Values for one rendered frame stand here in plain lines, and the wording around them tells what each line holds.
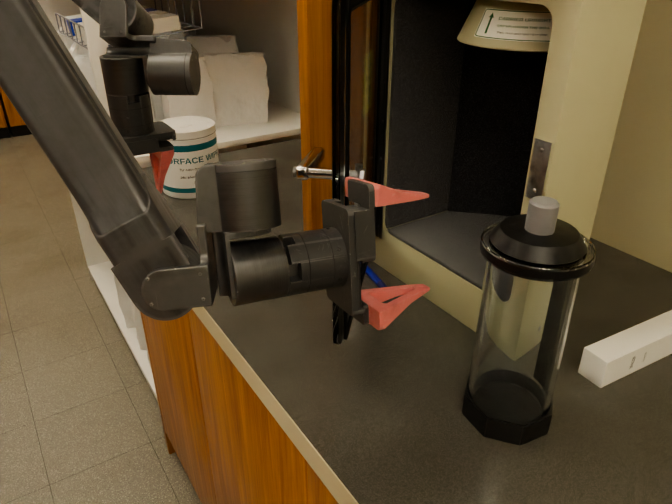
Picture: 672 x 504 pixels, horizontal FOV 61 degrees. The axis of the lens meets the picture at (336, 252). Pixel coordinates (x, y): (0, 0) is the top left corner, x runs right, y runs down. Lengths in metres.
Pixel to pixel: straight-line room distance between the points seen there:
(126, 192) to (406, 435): 0.40
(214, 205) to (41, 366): 2.05
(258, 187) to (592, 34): 0.38
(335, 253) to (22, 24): 0.30
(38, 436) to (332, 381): 1.58
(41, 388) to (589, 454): 2.01
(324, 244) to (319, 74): 0.42
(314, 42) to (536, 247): 0.47
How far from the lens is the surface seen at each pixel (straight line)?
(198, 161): 1.25
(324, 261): 0.51
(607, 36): 0.69
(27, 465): 2.12
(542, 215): 0.57
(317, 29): 0.87
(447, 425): 0.69
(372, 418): 0.69
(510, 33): 0.73
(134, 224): 0.49
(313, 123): 0.89
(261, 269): 0.49
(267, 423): 0.88
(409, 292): 0.58
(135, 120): 0.85
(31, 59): 0.51
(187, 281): 0.48
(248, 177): 0.48
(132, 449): 2.03
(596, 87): 0.70
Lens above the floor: 1.42
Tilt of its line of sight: 28 degrees down
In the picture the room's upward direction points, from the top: straight up
